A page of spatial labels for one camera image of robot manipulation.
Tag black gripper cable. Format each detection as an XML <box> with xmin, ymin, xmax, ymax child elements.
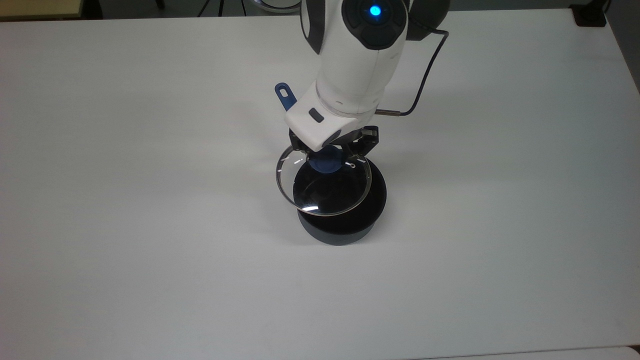
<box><xmin>375</xmin><ymin>27</ymin><xmax>450</xmax><ymax>117</ymax></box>

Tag dark saucepan with blue handle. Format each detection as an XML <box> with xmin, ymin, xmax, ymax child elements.
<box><xmin>274</xmin><ymin>82</ymin><xmax>388</xmax><ymax>246</ymax></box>

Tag wooden desk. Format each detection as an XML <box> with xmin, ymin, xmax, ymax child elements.
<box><xmin>0</xmin><ymin>0</ymin><xmax>84</xmax><ymax>21</ymax></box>

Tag glass lid with blue knob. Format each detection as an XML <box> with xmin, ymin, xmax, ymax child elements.
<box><xmin>275</xmin><ymin>142</ymin><xmax>373</xmax><ymax>217</ymax></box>

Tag black table clamp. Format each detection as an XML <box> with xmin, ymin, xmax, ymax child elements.
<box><xmin>570</xmin><ymin>0</ymin><xmax>609</xmax><ymax>27</ymax></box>

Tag black tripod legs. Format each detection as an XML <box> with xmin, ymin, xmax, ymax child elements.
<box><xmin>197</xmin><ymin>0</ymin><xmax>247</xmax><ymax>17</ymax></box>

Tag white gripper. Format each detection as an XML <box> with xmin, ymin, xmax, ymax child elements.
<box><xmin>285</xmin><ymin>82</ymin><xmax>380</xmax><ymax>161</ymax></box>

